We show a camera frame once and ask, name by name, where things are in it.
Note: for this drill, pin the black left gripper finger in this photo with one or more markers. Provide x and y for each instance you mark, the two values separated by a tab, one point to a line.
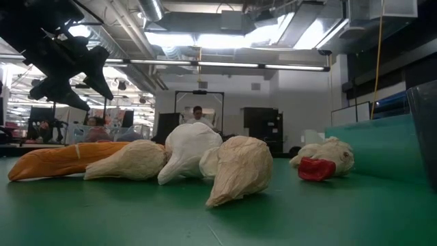
58	92
97	65

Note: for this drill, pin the orange carrot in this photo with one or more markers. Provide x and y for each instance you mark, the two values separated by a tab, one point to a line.
51	160

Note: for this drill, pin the beige garlic bulb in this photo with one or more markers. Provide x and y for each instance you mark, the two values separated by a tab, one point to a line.
242	167
136	160

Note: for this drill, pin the large white garlic bulb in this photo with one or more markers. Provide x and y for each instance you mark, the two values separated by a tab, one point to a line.
191	147

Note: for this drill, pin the red pepper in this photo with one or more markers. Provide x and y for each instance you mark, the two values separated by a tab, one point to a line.
315	169

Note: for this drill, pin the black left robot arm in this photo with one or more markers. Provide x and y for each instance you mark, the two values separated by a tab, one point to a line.
20	17

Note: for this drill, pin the black monitor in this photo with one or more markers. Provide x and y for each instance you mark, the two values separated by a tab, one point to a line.
41	116

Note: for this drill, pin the clear plastic basket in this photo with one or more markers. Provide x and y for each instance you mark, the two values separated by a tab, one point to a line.
78	133

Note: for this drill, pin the black upright panel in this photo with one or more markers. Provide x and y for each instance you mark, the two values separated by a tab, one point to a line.
167	124

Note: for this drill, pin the person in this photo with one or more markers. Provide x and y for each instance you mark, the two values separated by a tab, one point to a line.
198	118

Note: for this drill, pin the long ceiling light bar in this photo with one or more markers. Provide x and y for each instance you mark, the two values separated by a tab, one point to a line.
225	64

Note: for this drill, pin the black cabinet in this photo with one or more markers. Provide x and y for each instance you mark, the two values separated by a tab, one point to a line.
263	124

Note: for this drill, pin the framed glass board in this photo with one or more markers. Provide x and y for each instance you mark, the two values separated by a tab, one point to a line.
350	112

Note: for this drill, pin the teal translucent plastic basket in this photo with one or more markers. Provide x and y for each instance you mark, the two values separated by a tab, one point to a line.
375	150

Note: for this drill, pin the grey translucent plastic basket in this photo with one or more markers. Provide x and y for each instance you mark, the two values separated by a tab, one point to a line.
425	130

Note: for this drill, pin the black ceiling camera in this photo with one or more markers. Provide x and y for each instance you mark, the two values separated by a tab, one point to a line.
324	52

